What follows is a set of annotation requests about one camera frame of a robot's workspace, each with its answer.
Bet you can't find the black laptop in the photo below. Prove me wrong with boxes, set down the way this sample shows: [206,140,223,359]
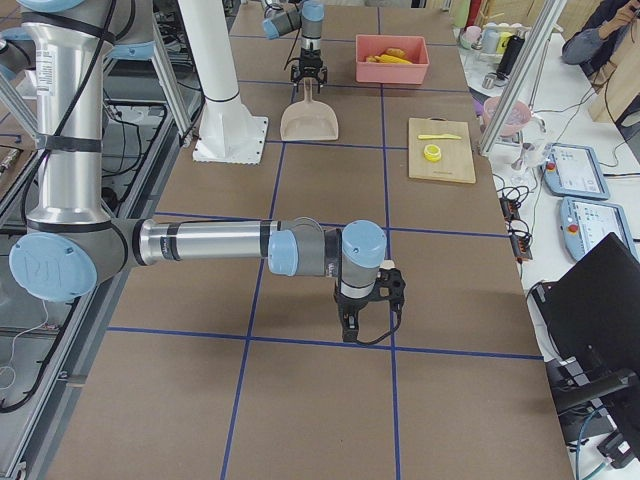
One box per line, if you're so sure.
[532,233,639,380]

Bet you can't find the aluminium frame post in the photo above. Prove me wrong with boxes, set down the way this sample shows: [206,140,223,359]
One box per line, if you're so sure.
[478,0,567,156]

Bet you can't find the brown toy potato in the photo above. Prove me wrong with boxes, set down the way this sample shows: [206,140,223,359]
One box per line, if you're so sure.
[385,48,406,58]

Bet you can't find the yellow toy corn cob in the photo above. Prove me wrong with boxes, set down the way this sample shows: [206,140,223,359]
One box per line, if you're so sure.
[375,54,412,65]

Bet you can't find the wooden cutting board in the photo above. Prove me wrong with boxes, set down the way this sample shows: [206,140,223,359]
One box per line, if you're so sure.
[408,118,476,184]

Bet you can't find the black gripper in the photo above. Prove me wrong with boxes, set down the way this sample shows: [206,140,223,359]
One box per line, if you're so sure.
[290,48,328,94]
[334,268,406,343]

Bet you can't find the pink bowl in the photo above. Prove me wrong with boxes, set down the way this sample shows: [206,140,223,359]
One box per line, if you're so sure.
[482,96,532,137]

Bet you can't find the lower blue teach pendant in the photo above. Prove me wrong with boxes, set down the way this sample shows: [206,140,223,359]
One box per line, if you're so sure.
[560,196,639,261]

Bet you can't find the pink plastic bin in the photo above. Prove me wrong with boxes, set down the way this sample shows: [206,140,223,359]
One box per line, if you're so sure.
[355,35,429,85]

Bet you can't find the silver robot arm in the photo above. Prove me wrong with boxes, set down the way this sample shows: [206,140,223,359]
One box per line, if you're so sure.
[9,1,405,343]
[261,1,328,91]

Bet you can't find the beige plastic dustpan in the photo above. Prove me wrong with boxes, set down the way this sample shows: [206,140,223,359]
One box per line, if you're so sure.
[280,79,339,142]

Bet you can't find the yellow plastic knife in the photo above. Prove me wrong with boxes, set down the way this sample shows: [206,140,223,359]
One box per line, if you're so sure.
[417,133,462,141]

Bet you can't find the upper blue teach pendant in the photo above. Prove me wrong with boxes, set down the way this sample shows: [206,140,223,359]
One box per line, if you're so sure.
[541,143,610,200]

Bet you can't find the yellow lemon slices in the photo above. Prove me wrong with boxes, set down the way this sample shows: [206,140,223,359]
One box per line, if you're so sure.
[423,144,442,163]

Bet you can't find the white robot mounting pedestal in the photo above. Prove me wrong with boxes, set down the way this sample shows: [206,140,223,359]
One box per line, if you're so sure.
[179,0,268,165]

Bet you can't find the black bottle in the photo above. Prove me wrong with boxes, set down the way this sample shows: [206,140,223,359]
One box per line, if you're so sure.
[496,35,525,80]

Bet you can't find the seated person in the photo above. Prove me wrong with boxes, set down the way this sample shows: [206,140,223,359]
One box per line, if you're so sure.
[559,0,640,126]

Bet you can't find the blue teach pendant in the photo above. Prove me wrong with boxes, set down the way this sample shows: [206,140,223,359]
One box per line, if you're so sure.
[560,196,639,261]
[541,143,610,200]

